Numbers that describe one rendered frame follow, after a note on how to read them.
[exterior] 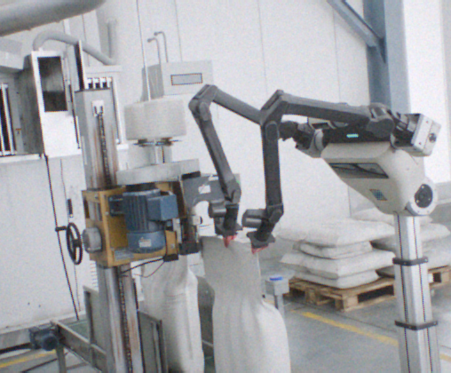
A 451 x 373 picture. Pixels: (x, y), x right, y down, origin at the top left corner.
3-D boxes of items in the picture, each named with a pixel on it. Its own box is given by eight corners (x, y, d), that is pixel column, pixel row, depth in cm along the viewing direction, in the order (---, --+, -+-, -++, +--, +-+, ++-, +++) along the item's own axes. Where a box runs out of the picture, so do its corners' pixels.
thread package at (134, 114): (164, 138, 320) (160, 99, 319) (133, 141, 313) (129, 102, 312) (150, 138, 333) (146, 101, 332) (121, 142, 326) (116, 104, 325)
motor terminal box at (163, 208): (180, 222, 291) (177, 193, 290) (163, 227, 283) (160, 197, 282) (164, 222, 296) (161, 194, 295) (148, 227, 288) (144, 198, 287)
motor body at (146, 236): (172, 249, 294) (165, 187, 291) (138, 257, 287) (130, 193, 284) (157, 246, 307) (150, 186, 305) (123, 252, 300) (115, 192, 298)
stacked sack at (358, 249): (376, 255, 593) (374, 238, 592) (330, 264, 577) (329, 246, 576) (331, 244, 654) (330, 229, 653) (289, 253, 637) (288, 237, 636)
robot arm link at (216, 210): (241, 189, 295) (232, 185, 303) (215, 192, 290) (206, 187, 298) (241, 218, 297) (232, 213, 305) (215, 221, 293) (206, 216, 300)
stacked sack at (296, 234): (366, 234, 628) (364, 217, 627) (300, 247, 599) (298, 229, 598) (336, 230, 666) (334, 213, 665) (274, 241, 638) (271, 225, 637)
